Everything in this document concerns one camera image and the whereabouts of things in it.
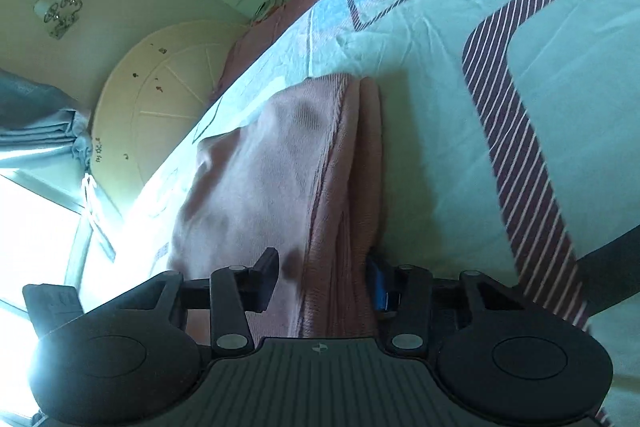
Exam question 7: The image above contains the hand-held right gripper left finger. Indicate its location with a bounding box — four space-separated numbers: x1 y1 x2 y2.
99 247 280 356

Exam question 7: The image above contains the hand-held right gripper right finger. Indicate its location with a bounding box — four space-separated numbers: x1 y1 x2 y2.
366 257 523 354

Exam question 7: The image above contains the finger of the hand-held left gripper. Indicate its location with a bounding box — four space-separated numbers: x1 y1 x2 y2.
22 284 84 339

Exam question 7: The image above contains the pink knit sweater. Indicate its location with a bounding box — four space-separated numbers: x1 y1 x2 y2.
165 74 387 344

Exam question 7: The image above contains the blue curtain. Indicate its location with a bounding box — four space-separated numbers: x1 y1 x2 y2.
0 68 96 162

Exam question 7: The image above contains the cream wooden headboard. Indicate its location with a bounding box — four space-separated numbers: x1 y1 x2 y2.
89 20 252 188

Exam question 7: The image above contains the teal blanket with square pattern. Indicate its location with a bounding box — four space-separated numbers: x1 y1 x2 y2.
119 0 640 427

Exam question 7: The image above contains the small pile on bed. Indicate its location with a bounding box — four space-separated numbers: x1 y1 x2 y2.
251 0 284 22

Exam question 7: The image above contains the wall lamp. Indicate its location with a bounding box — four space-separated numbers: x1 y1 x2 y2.
33 0 82 40

